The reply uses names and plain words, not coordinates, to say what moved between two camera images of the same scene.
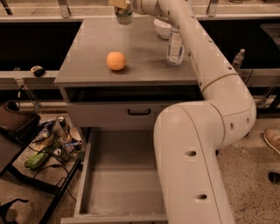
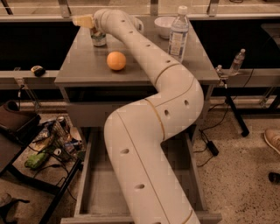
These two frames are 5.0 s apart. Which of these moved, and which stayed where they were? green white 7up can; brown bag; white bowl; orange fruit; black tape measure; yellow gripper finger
Moved: yellow gripper finger; green white 7up can
Stayed: white bowl; orange fruit; brown bag; black tape measure
